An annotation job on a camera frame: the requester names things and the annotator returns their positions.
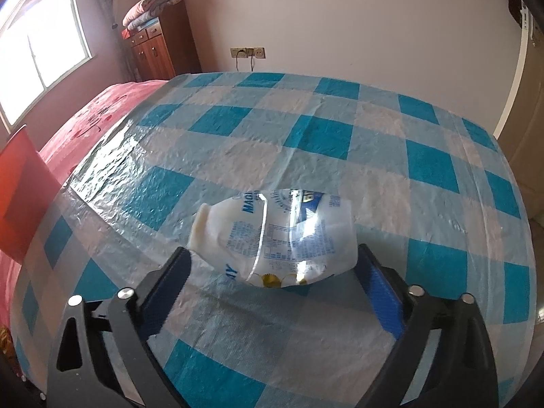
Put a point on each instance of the red bedspread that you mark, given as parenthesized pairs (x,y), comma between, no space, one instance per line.
(85,123)

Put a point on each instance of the folded patterned quilt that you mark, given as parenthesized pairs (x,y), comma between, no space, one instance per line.
(153,6)

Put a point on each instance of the wooden cabinet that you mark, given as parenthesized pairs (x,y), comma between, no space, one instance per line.
(165,46)

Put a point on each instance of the window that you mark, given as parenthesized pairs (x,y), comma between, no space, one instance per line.
(46,51)

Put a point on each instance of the white plastic pouch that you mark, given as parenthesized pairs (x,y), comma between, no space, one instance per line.
(272,238)

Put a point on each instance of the wall socket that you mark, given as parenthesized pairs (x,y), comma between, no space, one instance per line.
(239,52)
(258,52)

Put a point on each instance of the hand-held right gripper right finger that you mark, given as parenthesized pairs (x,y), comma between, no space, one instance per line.
(382,301)

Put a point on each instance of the cream door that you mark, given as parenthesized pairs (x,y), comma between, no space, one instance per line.
(527,114)

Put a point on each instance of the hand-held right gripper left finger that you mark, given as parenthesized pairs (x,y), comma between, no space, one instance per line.
(163,293)

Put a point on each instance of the grey curtain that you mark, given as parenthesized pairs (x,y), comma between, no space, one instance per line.
(114,21)

